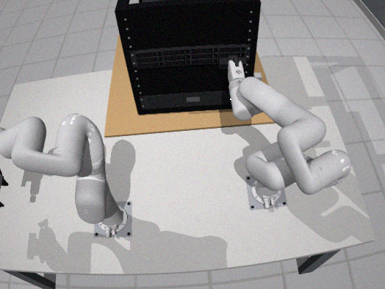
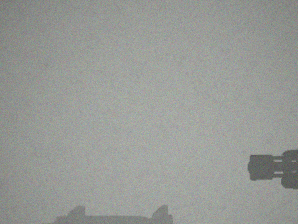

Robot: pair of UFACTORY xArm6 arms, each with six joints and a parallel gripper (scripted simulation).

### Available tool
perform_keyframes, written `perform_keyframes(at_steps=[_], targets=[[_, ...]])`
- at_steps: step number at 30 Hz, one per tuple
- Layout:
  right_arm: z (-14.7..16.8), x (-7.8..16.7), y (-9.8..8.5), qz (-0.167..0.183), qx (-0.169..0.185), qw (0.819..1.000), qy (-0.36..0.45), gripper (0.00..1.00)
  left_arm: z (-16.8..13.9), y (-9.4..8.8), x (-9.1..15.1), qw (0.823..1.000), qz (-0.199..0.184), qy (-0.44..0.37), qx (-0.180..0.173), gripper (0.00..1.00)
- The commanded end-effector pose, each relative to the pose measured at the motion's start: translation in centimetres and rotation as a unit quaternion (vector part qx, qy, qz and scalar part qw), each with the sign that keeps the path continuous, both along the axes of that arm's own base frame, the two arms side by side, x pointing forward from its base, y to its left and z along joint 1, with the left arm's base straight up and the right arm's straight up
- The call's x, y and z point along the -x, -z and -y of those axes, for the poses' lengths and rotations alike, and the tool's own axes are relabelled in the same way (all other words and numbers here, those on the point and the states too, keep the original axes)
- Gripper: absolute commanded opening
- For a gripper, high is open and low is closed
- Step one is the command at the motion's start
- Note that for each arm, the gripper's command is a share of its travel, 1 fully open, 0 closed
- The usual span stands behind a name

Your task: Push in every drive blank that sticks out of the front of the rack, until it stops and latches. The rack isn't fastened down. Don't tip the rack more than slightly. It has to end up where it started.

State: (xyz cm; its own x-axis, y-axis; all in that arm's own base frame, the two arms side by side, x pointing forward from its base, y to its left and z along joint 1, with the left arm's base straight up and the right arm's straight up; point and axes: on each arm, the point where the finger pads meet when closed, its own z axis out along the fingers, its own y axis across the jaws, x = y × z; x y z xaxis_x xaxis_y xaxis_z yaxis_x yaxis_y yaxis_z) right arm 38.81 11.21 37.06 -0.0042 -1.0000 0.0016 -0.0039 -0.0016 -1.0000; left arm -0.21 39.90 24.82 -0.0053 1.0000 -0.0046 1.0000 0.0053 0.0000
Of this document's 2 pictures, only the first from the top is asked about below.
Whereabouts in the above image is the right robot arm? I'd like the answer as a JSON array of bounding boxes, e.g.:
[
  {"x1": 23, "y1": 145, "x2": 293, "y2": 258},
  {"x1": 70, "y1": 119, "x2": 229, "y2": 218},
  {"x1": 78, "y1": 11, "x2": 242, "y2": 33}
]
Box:
[{"x1": 229, "y1": 73, "x2": 352, "y2": 210}]

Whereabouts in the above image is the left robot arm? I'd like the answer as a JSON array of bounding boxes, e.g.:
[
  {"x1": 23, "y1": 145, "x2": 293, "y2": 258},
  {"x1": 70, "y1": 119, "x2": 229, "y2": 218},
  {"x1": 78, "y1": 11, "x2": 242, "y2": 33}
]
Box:
[{"x1": 0, "y1": 113, "x2": 128, "y2": 238}]

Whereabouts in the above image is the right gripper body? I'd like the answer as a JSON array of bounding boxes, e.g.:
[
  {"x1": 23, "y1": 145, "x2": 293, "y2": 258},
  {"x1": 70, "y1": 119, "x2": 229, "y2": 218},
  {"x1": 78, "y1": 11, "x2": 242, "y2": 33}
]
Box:
[{"x1": 228, "y1": 60, "x2": 245, "y2": 84}]

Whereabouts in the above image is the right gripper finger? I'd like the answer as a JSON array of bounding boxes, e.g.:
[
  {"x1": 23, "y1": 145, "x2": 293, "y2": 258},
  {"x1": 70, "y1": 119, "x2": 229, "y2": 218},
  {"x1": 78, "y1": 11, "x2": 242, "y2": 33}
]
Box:
[{"x1": 229, "y1": 55, "x2": 239, "y2": 67}]

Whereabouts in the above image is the black metal rack frame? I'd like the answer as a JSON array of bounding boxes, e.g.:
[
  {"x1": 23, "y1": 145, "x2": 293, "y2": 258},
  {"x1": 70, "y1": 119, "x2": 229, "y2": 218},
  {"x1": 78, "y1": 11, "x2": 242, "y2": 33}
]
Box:
[{"x1": 115, "y1": 0, "x2": 261, "y2": 115}]

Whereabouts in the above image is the tan flat board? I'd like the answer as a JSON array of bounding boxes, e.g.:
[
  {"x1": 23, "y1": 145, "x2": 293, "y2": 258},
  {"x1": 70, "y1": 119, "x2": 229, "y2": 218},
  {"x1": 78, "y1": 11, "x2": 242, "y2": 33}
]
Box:
[{"x1": 104, "y1": 35, "x2": 275, "y2": 138}]

